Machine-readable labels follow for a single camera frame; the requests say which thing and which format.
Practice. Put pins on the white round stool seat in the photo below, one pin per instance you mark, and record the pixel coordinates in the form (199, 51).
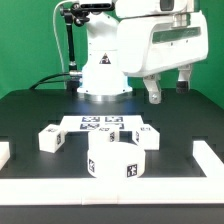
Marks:
(119, 160)

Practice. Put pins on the white marker sheet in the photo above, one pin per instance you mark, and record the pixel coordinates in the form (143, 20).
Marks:
(87, 123)

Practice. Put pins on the white obstacle frame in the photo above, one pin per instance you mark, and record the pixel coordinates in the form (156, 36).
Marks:
(208, 189)

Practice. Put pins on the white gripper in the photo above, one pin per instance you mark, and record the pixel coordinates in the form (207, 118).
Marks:
(150, 45)

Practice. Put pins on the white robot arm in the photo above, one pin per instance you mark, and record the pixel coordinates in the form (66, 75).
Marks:
(102, 76)

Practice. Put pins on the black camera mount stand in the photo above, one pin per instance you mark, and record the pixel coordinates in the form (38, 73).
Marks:
(77, 14)

